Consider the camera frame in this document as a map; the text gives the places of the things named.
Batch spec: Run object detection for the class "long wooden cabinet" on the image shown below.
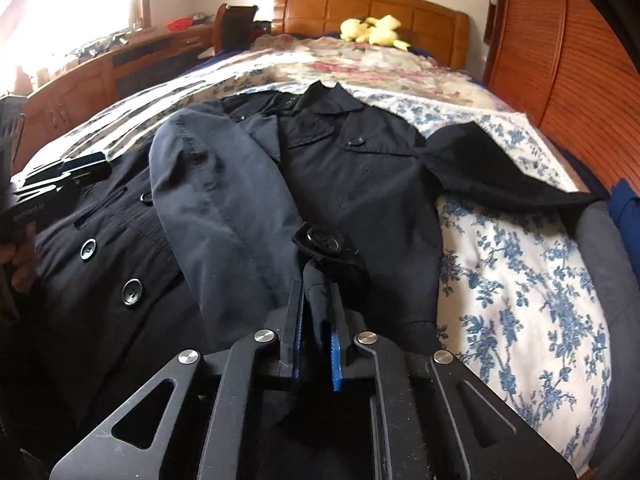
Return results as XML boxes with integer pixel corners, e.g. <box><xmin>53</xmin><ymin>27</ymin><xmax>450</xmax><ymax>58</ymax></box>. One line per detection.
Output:
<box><xmin>20</xmin><ymin>22</ymin><xmax>221</xmax><ymax>138</ymax></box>

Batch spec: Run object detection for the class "person's left hand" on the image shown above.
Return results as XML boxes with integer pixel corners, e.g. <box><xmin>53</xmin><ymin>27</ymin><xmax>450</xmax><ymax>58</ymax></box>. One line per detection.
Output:
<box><xmin>0</xmin><ymin>232</ymin><xmax>38</xmax><ymax>297</ymax></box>

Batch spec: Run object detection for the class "wooden slatted wardrobe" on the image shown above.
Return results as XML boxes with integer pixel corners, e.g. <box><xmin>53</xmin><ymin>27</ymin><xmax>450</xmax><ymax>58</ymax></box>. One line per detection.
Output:
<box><xmin>482</xmin><ymin>0</ymin><xmax>640</xmax><ymax>196</ymax></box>

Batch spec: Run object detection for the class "pink floral quilt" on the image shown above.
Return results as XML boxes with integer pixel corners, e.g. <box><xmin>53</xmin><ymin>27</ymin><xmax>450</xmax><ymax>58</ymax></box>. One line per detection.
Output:
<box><xmin>247</xmin><ymin>32</ymin><xmax>483</xmax><ymax>108</ymax></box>

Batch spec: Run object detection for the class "grey padded bed edge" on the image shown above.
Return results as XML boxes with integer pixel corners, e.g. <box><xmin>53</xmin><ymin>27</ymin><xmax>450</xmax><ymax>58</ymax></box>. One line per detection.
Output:
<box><xmin>575</xmin><ymin>200</ymin><xmax>640</xmax><ymax>321</ymax></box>

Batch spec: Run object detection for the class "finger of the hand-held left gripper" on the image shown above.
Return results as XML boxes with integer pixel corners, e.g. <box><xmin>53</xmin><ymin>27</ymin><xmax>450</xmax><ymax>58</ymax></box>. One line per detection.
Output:
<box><xmin>25</xmin><ymin>156</ymin><xmax>112</xmax><ymax>181</ymax></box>
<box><xmin>12</xmin><ymin>167</ymin><xmax>112</xmax><ymax>201</ymax></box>

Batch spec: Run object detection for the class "dark wooden chair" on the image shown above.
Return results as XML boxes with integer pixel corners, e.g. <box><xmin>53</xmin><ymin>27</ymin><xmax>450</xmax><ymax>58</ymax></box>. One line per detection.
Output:
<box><xmin>214</xmin><ymin>3</ymin><xmax>260</xmax><ymax>57</ymax></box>

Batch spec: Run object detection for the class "bright window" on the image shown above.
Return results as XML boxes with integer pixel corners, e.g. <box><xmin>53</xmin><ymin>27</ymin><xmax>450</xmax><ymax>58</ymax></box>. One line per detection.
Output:
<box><xmin>0</xmin><ymin>0</ymin><xmax>153</xmax><ymax>96</ymax></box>

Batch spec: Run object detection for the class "wooden bed headboard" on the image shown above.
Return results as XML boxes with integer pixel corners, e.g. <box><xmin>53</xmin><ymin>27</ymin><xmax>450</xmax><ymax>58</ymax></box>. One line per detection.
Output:
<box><xmin>272</xmin><ymin>0</ymin><xmax>470</xmax><ymax>68</ymax></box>

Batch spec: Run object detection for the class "blue cloth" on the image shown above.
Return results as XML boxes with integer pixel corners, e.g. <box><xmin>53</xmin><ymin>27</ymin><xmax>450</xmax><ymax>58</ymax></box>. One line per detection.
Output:
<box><xmin>607</xmin><ymin>178</ymin><xmax>640</xmax><ymax>261</ymax></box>

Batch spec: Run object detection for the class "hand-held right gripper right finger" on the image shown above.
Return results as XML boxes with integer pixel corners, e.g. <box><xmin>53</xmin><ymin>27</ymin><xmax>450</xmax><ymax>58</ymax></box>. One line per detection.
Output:
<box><xmin>325</xmin><ymin>285</ymin><xmax>578</xmax><ymax>480</ymax></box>

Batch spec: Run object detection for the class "blue floral white blanket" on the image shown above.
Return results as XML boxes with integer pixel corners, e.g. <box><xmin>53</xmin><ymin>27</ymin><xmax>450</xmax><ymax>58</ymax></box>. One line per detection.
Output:
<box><xmin>30</xmin><ymin>60</ymin><xmax>616</xmax><ymax>468</ymax></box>

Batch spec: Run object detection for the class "yellow plush toy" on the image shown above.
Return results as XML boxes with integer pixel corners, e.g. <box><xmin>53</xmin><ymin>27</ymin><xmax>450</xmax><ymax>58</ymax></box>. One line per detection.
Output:
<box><xmin>340</xmin><ymin>15</ymin><xmax>412</xmax><ymax>52</ymax></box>

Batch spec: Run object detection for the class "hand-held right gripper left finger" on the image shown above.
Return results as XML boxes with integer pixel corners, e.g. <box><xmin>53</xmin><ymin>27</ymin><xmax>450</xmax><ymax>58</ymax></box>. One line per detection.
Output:
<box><xmin>49</xmin><ymin>280</ymin><xmax>307</xmax><ymax>480</ymax></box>

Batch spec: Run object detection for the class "pile of small dark items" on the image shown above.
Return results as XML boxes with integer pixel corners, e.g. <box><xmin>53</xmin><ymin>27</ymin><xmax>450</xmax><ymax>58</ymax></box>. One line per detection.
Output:
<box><xmin>75</xmin><ymin>30</ymin><xmax>137</xmax><ymax>59</ymax></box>

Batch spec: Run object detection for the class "dark navy coat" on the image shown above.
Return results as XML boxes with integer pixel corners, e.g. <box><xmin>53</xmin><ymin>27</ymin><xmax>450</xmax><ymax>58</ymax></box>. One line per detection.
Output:
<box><xmin>20</xmin><ymin>80</ymin><xmax>608</xmax><ymax>480</ymax></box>

